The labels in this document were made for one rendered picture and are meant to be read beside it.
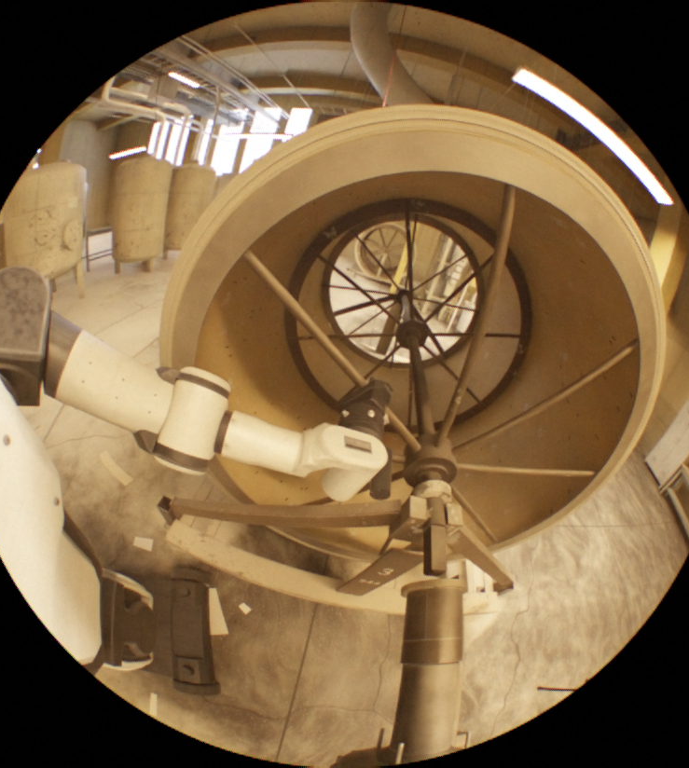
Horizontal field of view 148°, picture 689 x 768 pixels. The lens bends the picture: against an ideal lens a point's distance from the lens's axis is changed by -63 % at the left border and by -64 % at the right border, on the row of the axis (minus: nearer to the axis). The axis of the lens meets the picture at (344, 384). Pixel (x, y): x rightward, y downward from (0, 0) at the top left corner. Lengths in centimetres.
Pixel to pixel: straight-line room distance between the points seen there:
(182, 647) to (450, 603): 103
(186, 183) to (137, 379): 621
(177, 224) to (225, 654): 657
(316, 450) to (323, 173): 45
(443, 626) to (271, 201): 82
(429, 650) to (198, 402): 53
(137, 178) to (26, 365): 533
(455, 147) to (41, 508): 68
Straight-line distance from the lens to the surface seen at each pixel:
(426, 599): 55
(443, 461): 71
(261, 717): 150
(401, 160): 50
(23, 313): 33
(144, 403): 34
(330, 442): 37
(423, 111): 55
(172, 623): 129
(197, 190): 648
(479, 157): 53
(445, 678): 55
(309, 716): 151
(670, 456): 775
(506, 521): 147
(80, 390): 33
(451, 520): 68
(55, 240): 428
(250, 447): 37
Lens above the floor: 143
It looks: 34 degrees down
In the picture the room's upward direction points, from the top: 18 degrees clockwise
